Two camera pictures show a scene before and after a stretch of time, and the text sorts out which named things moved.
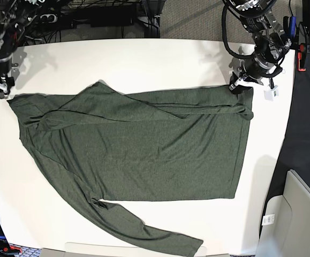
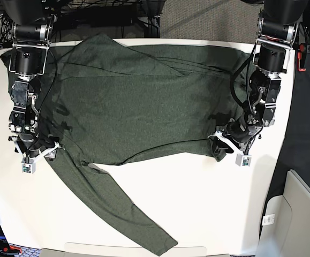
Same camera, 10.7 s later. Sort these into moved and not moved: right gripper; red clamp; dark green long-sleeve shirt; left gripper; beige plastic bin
Moved: left gripper; dark green long-sleeve shirt; right gripper
Not moved: red clamp; beige plastic bin
